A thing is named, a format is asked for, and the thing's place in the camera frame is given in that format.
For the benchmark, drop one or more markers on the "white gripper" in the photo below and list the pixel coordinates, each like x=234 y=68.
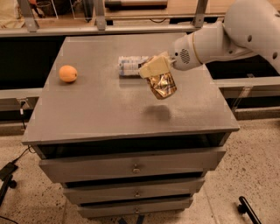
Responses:
x=182 y=54

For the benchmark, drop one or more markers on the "orange soda can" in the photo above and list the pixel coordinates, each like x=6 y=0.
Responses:
x=162 y=86

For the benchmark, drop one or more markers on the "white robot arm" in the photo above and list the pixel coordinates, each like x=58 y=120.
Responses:
x=250 y=27

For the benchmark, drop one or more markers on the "clear plastic water bottle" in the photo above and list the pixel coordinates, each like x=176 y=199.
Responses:
x=130 y=65

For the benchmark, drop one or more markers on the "orange round fruit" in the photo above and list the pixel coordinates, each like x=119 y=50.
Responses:
x=68 y=73

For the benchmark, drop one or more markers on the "grey drawer cabinet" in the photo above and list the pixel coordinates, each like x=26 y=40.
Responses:
x=102 y=113

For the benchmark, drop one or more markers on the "top grey drawer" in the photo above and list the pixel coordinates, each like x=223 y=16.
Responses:
x=128 y=165

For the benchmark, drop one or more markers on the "grey drawer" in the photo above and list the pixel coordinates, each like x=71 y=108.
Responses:
x=128 y=165
x=133 y=191
x=136 y=207

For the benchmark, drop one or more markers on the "grey metal railing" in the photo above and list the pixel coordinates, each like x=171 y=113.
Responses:
x=90 y=17

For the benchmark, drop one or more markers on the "middle grey drawer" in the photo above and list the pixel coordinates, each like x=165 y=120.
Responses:
x=133 y=191

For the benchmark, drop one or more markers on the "bottom grey drawer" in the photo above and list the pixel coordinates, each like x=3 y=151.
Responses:
x=136 y=207

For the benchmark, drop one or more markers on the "black bar lower right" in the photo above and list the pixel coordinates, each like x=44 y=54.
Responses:
x=245 y=208

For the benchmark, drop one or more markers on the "black stand lower left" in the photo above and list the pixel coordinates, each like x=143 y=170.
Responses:
x=8 y=183

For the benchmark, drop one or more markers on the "black power adapter with cable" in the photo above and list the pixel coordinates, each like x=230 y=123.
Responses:
x=9 y=168

